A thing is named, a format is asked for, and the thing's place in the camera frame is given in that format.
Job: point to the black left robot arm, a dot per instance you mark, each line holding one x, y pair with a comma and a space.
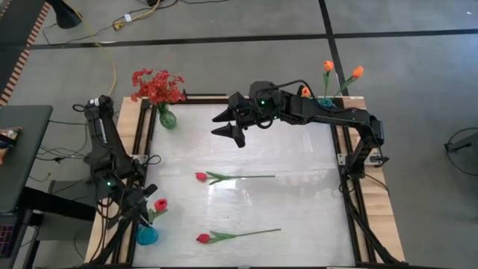
102, 138

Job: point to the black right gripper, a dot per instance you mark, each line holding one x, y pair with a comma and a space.
261, 108

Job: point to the black mat orange striped edge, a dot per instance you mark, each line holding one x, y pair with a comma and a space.
15, 22

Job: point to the black aluminium table frame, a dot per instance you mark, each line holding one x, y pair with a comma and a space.
201, 101

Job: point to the black cone-shaped stand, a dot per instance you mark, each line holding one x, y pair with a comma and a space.
65, 16

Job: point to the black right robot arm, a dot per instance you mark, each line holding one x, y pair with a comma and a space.
336, 116

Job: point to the red artificial tulip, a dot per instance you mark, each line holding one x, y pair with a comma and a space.
201, 176
161, 205
203, 238

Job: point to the colourful snack bag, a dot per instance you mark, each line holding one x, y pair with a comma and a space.
9, 136

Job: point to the blue textured glass vase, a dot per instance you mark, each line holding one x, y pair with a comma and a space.
146, 236
326, 102

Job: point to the backlit black keyboard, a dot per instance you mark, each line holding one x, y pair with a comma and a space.
5, 239

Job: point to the orange artificial tulip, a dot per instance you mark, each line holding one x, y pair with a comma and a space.
357, 71
328, 65
305, 92

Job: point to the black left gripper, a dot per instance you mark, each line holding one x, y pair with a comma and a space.
128, 201

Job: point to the green glass vase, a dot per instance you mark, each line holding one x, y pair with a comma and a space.
167, 119

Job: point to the black floor stand base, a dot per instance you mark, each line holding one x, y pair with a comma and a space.
465, 141

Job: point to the black side desk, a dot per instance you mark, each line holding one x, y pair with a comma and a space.
26, 157

